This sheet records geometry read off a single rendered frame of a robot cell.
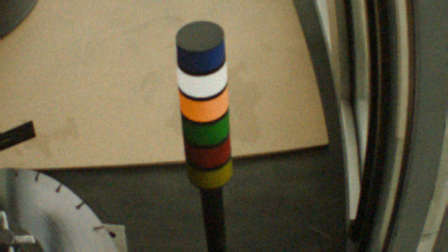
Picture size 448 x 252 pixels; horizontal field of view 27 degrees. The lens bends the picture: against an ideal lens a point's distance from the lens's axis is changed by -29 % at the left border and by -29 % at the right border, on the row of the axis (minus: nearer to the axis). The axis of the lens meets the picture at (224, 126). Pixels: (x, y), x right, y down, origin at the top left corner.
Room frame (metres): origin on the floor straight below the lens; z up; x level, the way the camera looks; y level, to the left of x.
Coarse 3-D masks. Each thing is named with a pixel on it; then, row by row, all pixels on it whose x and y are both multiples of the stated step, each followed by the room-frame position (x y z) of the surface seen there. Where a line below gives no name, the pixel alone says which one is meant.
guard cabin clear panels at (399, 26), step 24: (360, 0) 0.94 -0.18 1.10; (360, 24) 0.96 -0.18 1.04; (360, 48) 0.97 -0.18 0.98; (360, 72) 0.98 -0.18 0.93; (360, 96) 0.98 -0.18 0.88; (360, 120) 0.98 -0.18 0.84; (360, 144) 0.96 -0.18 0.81; (360, 168) 0.94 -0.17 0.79; (384, 168) 0.75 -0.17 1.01; (384, 192) 0.72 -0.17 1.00; (384, 216) 0.69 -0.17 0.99; (432, 216) 0.46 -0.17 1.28; (432, 240) 0.44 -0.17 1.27
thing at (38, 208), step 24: (0, 192) 0.78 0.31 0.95; (24, 192) 0.79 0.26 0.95; (48, 192) 0.79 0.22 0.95; (72, 192) 0.79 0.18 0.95; (0, 216) 0.74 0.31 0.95; (24, 216) 0.74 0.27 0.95; (48, 216) 0.75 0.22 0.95; (72, 216) 0.75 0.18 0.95; (96, 216) 0.76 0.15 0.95; (48, 240) 0.71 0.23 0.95; (72, 240) 0.71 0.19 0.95; (96, 240) 0.72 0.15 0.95
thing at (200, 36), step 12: (192, 24) 0.82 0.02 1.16; (204, 24) 0.82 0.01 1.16; (216, 24) 0.82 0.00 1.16; (180, 36) 0.81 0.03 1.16; (192, 36) 0.80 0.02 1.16; (204, 36) 0.80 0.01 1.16; (216, 36) 0.80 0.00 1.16; (180, 48) 0.79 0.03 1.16; (192, 48) 0.79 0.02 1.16; (204, 48) 0.79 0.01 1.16; (216, 48) 0.79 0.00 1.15; (180, 60) 0.79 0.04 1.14; (192, 60) 0.78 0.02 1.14; (204, 60) 0.78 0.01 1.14; (216, 60) 0.79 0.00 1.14; (192, 72) 0.78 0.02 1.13; (204, 72) 0.78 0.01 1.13
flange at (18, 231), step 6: (0, 228) 0.71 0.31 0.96; (12, 228) 0.71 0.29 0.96; (18, 228) 0.72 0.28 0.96; (18, 234) 0.70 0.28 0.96; (24, 234) 0.71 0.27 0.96; (30, 234) 0.71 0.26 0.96; (36, 240) 0.70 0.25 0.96; (0, 246) 0.67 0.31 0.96; (24, 246) 0.68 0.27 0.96; (30, 246) 0.68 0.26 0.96; (36, 246) 0.69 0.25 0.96
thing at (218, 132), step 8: (184, 120) 0.79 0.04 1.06; (224, 120) 0.79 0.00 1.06; (184, 128) 0.79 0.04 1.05; (192, 128) 0.79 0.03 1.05; (200, 128) 0.78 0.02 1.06; (208, 128) 0.78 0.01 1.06; (216, 128) 0.79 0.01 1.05; (224, 128) 0.79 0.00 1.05; (184, 136) 0.79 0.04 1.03; (192, 136) 0.79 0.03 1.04; (200, 136) 0.78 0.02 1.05; (208, 136) 0.78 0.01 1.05; (216, 136) 0.78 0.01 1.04; (224, 136) 0.79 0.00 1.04; (192, 144) 0.79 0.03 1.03; (200, 144) 0.78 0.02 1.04; (208, 144) 0.78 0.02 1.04; (216, 144) 0.78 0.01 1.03
